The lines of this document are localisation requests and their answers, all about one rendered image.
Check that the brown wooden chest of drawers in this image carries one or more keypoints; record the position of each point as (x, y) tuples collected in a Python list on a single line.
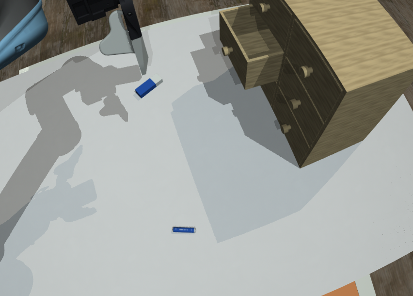
[(371, 58)]

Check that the blue and white eraser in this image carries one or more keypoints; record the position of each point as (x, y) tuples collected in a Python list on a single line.
[(149, 85)]

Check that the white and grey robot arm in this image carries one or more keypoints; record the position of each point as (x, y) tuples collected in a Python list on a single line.
[(23, 25)]

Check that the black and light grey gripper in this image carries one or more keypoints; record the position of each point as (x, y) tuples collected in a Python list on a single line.
[(119, 40)]

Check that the dark wooden drawer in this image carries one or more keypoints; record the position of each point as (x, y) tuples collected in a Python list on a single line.
[(269, 90), (314, 71), (300, 102), (251, 47), (277, 16), (290, 127)]

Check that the blue battery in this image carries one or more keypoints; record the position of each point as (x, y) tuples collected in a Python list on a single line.
[(180, 229)]

